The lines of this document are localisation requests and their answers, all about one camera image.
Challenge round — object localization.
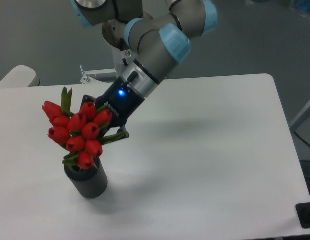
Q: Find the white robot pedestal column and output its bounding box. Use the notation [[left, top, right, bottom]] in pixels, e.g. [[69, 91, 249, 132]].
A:
[[101, 11, 156, 82]]

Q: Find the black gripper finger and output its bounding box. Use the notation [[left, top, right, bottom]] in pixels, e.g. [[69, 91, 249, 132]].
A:
[[102, 125, 130, 140], [80, 95, 97, 107]]

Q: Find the black cable on pedestal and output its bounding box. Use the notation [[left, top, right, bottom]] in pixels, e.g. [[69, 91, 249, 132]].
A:
[[121, 57, 132, 73]]

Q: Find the black device at table edge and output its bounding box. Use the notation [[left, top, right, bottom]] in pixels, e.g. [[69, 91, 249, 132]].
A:
[[295, 202, 310, 229]]

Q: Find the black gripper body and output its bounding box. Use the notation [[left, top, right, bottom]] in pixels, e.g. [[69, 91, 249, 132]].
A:
[[95, 77, 145, 128]]

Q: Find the blue object in bag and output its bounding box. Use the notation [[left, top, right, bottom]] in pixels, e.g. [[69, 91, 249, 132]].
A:
[[290, 0, 310, 18]]

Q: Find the dark grey ribbed vase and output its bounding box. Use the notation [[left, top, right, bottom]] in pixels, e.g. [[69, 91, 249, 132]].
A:
[[64, 158, 108, 199]]

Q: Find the red tulip bouquet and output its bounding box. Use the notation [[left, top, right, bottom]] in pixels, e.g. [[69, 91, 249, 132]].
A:
[[42, 87, 119, 170]]

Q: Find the white chair armrest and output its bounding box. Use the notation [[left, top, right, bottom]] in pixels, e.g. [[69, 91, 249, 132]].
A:
[[0, 65, 41, 89]]

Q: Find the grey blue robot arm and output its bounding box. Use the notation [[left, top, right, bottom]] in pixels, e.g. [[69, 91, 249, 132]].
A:
[[72, 0, 219, 141]]

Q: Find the white metal base frame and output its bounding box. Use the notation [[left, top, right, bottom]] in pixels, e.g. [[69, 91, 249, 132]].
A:
[[79, 65, 117, 85]]

